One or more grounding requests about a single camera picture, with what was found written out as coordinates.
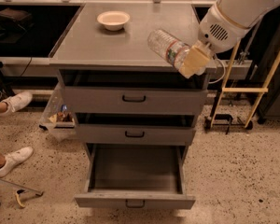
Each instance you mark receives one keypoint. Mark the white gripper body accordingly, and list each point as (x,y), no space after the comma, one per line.
(224,32)

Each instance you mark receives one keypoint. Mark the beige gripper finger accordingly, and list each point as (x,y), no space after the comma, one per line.
(196,60)

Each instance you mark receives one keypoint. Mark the clear plastic water bottle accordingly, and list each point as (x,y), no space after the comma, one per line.
(171,49)

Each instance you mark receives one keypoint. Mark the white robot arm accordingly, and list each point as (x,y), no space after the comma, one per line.
(245,12)

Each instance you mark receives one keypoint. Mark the grey drawer cabinet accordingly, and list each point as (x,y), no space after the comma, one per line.
(87,45)

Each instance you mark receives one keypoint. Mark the grey top drawer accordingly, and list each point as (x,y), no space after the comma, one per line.
(104,91)

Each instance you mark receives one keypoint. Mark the grey drawer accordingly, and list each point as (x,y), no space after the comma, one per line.
(135,129)
(135,177)
(104,91)

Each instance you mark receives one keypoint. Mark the grey middle drawer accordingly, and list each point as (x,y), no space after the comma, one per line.
(135,129)

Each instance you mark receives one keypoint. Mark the grey bottom drawer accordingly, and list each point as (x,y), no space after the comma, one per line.
(135,177)

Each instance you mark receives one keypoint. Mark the white paper bowl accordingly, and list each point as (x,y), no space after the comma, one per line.
(113,20)

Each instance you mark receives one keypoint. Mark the clear plastic trash bin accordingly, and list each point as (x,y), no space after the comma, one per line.
(57,119)

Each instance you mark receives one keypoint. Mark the black box on shelf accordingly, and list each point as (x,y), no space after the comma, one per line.
(16,20)

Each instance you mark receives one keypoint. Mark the white sneaker upper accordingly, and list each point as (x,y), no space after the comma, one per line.
(16,102)

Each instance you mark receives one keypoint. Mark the white sneaker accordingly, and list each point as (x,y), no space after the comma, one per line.
(15,158)
(16,102)

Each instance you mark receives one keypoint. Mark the white sneaker lower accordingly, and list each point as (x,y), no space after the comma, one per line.
(15,158)

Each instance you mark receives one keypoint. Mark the grey metal rod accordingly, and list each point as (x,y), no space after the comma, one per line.
(21,187)

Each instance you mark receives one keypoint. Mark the yellow black hand tool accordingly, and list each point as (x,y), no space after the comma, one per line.
(20,192)

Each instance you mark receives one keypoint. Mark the yellow wooden ladder frame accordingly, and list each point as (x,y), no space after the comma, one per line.
(248,124)

